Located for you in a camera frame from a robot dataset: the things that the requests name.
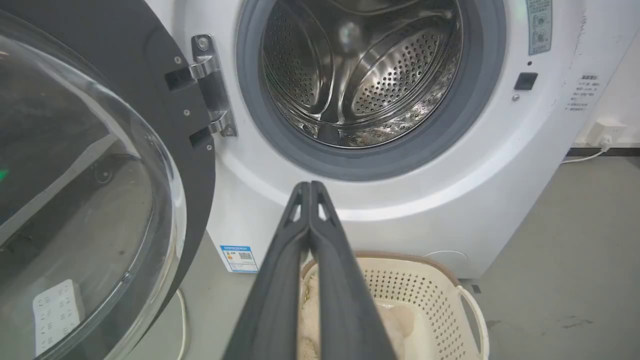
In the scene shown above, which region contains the beige cloth in basket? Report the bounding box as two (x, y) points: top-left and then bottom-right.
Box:
(299, 275), (417, 360)

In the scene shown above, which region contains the blue energy label sticker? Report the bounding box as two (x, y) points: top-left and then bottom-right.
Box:
(220, 244), (260, 274)

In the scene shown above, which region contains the washer door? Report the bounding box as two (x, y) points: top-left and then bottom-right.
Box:
(0, 0), (217, 360)

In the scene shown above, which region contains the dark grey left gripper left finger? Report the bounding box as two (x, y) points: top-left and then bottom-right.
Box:
(222, 181), (312, 360)

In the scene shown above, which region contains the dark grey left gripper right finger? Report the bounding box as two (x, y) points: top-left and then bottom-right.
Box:
(308, 181), (398, 360)

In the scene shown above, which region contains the white power strip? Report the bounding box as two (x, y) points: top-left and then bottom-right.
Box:
(32, 279), (86, 357)

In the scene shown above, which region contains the white power cable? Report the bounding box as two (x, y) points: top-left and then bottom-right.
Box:
(560, 146), (611, 165)

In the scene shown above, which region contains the cream perforated laundry basket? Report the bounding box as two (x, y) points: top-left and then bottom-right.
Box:
(299, 251), (490, 360)

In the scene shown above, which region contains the chrome door hinge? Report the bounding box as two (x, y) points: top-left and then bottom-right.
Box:
(189, 34), (238, 138)

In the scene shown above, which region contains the white front-load washing machine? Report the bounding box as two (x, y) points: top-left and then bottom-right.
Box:
(145, 0), (640, 280)

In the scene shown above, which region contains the white wall socket plug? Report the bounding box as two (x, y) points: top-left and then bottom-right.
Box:
(585, 120), (628, 151)

